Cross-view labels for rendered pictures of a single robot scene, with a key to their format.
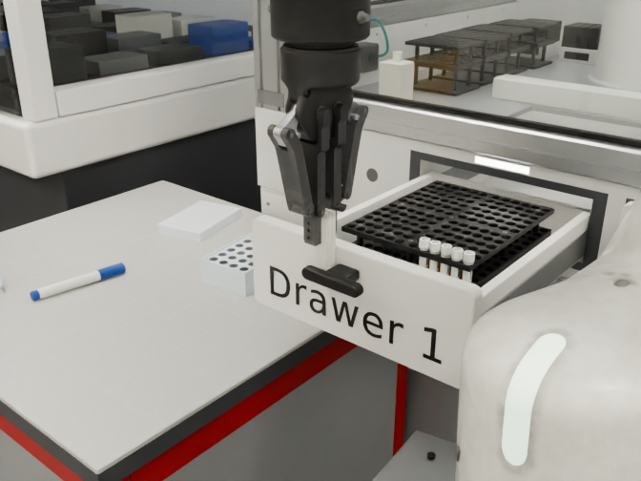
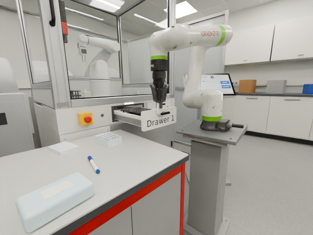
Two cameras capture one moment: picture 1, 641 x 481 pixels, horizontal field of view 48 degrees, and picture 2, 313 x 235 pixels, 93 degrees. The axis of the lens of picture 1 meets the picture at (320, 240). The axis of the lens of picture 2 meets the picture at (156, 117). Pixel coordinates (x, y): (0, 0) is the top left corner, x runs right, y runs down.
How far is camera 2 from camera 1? 1.07 m
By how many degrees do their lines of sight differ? 80
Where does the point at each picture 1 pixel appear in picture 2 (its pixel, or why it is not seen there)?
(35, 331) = (123, 169)
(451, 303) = (174, 109)
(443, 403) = not seen: hidden behind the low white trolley
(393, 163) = (107, 110)
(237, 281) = (119, 139)
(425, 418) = not seen: hidden behind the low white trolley
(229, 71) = not seen: outside the picture
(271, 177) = (65, 129)
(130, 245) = (66, 159)
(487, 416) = (220, 97)
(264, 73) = (59, 97)
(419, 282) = (170, 108)
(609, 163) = (142, 98)
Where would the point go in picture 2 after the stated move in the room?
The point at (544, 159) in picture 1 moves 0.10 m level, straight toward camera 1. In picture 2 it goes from (135, 100) to (146, 100)
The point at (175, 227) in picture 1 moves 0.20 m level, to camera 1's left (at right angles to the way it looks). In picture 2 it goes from (68, 149) to (28, 174)
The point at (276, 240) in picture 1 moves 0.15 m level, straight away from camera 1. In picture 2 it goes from (148, 114) to (121, 114)
